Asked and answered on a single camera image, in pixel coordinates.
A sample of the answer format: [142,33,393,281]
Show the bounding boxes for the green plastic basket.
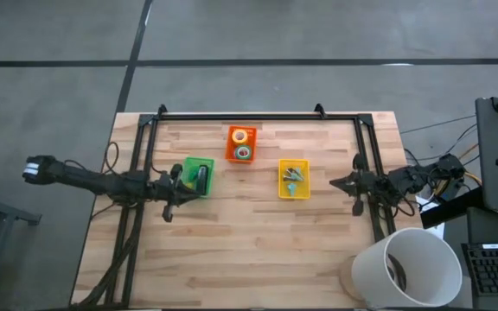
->
[181,155,215,200]

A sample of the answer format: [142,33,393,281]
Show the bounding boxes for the green tape roll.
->
[234,144,254,162]

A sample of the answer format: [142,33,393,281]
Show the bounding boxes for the black stapler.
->
[195,164,211,196]

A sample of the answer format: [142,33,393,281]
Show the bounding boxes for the yellow tape roll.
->
[231,128,250,145]

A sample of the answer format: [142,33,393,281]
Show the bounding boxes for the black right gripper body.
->
[350,152,389,218]

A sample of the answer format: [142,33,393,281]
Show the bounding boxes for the black cable loop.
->
[103,141,121,175]

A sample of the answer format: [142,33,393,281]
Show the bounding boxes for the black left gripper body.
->
[147,162,184,224]

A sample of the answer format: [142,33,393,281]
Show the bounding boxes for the black metal table frame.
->
[104,103,399,308]

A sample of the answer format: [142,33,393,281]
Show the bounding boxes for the yellow cable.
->
[432,144,483,195]

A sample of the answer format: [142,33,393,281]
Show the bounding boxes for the yellow plastic basket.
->
[278,158,311,201]

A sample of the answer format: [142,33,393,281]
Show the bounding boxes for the orange plastic basket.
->
[224,124,259,165]

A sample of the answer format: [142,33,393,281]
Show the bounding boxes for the white paper sheet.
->
[415,196,447,241]

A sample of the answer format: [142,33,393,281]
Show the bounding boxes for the black keyboard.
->
[461,241,498,299]

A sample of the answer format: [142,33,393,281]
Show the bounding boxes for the black support bar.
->
[420,186,486,230]

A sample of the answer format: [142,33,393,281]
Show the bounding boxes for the thin black floor cable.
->
[399,114,478,136]

